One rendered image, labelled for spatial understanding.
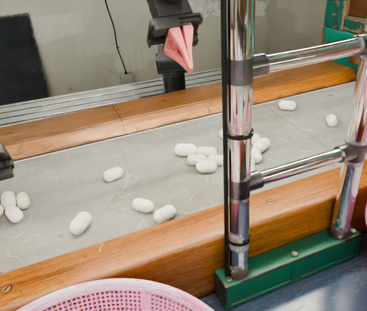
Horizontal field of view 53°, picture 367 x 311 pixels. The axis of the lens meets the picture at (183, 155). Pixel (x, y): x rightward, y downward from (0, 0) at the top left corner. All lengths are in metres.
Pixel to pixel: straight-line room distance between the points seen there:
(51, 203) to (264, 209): 0.30
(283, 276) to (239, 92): 0.26
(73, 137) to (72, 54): 1.92
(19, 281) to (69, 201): 0.17
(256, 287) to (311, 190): 0.14
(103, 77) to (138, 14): 0.48
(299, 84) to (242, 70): 0.59
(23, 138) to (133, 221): 0.32
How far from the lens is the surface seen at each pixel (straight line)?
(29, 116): 1.10
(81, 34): 2.60
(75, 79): 2.66
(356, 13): 1.02
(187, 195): 0.54
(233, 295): 0.47
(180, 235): 0.44
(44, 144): 0.72
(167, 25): 0.70
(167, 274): 0.44
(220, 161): 0.59
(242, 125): 0.33
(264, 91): 0.85
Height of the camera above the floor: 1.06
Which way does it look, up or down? 30 degrees down
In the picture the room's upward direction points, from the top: 5 degrees counter-clockwise
